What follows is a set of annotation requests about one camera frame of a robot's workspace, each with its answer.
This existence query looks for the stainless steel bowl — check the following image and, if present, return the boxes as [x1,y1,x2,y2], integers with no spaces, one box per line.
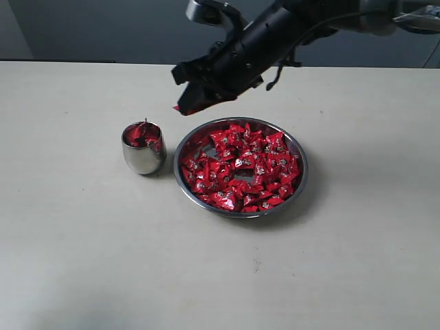
[173,116,309,219]

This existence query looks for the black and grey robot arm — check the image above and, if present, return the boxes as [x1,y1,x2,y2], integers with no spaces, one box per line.
[172,0,439,116]

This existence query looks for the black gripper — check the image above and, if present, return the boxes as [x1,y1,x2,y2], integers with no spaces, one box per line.
[171,6,309,116]

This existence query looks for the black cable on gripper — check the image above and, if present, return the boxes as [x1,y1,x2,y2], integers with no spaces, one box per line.
[266,10,386,92]

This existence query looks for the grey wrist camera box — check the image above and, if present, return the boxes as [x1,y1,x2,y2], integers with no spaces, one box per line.
[186,0,248,36]

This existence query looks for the stainless steel cup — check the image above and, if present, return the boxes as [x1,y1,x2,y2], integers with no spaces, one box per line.
[121,118,167,175]

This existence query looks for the pile of red wrapped candies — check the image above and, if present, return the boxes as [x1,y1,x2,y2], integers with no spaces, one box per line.
[181,120,303,214]

